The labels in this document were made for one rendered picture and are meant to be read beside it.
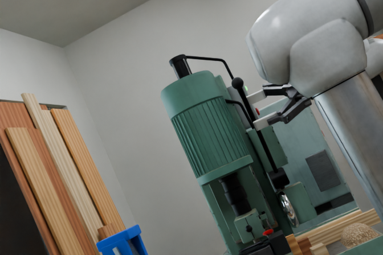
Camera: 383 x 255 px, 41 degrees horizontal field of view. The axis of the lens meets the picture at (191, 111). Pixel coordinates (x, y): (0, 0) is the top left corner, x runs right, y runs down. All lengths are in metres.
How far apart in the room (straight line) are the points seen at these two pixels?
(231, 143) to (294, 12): 0.67
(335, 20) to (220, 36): 3.08
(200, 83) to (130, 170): 2.65
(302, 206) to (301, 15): 0.93
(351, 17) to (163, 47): 3.21
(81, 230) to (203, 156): 1.74
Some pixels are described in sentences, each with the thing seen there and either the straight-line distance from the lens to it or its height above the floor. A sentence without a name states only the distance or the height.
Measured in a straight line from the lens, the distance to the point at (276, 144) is 1.70.
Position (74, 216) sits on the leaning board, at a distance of 3.10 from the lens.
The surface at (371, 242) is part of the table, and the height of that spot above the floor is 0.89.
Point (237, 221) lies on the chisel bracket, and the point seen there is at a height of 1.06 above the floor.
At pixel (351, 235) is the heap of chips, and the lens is 1.42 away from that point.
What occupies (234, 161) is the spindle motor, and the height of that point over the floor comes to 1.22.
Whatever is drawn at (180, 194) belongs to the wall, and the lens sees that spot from 3.96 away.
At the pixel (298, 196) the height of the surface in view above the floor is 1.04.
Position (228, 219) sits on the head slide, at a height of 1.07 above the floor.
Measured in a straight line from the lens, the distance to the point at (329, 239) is 1.54.
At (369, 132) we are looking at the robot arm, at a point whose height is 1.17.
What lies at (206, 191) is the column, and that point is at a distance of 1.71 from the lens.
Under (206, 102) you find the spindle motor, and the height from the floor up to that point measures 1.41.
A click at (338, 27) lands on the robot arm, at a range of 0.86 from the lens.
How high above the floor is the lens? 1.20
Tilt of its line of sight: 8 degrees up
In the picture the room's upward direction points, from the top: 24 degrees counter-clockwise
